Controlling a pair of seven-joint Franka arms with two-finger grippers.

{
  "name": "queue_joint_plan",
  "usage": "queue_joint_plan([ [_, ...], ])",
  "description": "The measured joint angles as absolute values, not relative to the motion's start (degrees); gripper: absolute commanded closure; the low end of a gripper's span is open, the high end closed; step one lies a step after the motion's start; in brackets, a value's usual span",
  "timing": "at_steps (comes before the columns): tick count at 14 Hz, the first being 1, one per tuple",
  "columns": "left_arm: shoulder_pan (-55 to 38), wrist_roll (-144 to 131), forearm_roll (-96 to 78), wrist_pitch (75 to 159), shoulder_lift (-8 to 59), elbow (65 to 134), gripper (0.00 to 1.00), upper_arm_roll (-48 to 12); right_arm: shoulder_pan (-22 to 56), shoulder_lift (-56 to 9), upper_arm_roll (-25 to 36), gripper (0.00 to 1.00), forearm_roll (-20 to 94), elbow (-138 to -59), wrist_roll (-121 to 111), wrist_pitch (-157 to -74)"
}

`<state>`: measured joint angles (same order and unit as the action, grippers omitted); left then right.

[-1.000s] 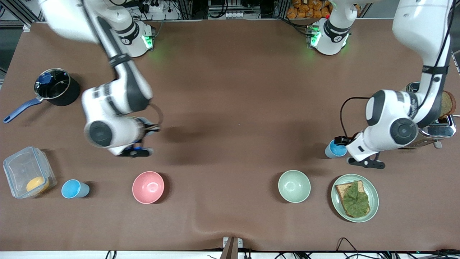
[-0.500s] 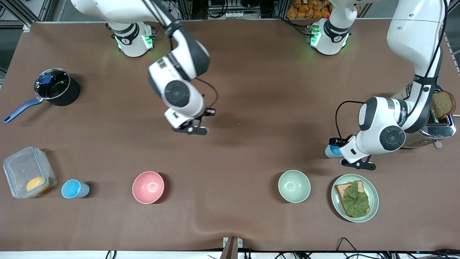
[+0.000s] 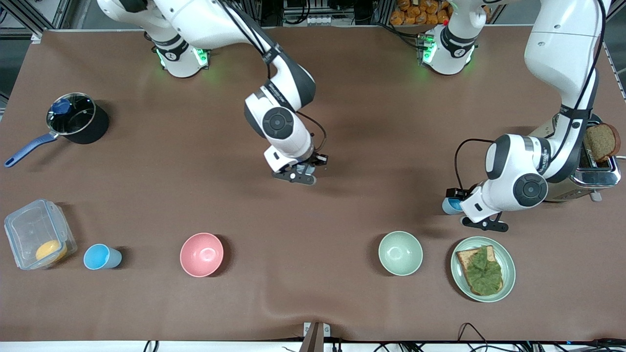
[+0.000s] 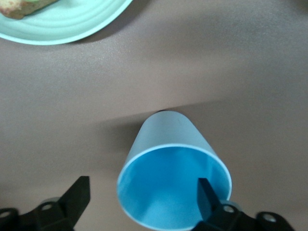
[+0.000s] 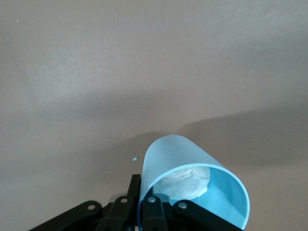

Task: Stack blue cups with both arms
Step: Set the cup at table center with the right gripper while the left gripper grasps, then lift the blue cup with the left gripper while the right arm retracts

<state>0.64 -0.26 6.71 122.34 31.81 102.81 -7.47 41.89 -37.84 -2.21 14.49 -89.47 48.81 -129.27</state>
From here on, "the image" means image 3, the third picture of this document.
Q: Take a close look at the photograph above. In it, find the green lettuce leaf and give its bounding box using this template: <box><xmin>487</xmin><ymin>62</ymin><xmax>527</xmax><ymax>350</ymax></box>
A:
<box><xmin>465</xmin><ymin>246</ymin><xmax>503</xmax><ymax>295</ymax></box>

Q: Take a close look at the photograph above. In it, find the toast slice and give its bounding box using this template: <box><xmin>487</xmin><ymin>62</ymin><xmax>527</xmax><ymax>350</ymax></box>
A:
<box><xmin>456</xmin><ymin>245</ymin><xmax>504</xmax><ymax>296</ymax></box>

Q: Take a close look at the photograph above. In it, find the glass lid with blue knob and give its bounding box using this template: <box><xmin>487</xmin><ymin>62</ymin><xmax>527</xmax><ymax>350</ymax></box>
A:
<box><xmin>46</xmin><ymin>93</ymin><xmax>96</xmax><ymax>136</ymax></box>

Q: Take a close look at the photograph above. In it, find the pink bowl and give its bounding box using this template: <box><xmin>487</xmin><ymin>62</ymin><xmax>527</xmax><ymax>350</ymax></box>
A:
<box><xmin>179</xmin><ymin>233</ymin><xmax>224</xmax><ymax>278</ymax></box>

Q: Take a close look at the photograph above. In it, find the aluminium table side rail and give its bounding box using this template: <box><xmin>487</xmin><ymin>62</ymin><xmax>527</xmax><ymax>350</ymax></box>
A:
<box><xmin>604</xmin><ymin>29</ymin><xmax>626</xmax><ymax>101</ymax></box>

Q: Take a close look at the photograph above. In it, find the bag of orange snacks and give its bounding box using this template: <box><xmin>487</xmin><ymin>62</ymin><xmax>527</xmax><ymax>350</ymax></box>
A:
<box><xmin>390</xmin><ymin>0</ymin><xmax>453</xmax><ymax>26</ymax></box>

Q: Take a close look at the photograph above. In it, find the pale green plate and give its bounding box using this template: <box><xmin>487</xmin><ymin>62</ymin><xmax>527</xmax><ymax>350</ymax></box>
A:
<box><xmin>450</xmin><ymin>237</ymin><xmax>516</xmax><ymax>303</ymax></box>

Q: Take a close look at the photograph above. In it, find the brown bread slice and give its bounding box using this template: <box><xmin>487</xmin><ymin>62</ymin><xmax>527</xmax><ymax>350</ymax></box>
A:
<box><xmin>583</xmin><ymin>123</ymin><xmax>621</xmax><ymax>163</ymax></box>

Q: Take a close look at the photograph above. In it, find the black looped cable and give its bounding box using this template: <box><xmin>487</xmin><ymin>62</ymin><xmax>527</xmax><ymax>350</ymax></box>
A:
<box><xmin>457</xmin><ymin>323</ymin><xmax>490</xmax><ymax>345</ymax></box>

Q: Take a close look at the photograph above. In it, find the yellow orange fruit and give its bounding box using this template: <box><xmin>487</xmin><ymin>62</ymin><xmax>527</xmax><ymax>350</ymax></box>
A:
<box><xmin>35</xmin><ymin>240</ymin><xmax>68</xmax><ymax>262</ymax></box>

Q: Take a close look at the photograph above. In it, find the black pot with blue handle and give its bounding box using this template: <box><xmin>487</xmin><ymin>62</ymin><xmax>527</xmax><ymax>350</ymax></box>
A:
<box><xmin>5</xmin><ymin>93</ymin><xmax>109</xmax><ymax>168</ymax></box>

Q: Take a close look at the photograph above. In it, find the beige and chrome toaster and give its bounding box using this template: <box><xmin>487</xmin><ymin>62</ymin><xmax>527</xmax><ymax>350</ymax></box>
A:
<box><xmin>528</xmin><ymin>111</ymin><xmax>622</xmax><ymax>202</ymax></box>

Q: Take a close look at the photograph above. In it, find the metal table edge bracket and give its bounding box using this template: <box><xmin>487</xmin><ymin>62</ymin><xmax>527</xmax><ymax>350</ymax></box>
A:
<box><xmin>303</xmin><ymin>322</ymin><xmax>331</xmax><ymax>352</ymax></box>

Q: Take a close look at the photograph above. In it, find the clear plastic container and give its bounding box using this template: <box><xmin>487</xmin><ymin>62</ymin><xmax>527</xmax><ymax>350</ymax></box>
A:
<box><xmin>4</xmin><ymin>199</ymin><xmax>78</xmax><ymax>270</ymax></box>

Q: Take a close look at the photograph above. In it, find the pale green bowl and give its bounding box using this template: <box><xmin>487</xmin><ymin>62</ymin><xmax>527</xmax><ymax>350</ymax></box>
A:
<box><xmin>378</xmin><ymin>231</ymin><xmax>424</xmax><ymax>276</ymax></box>

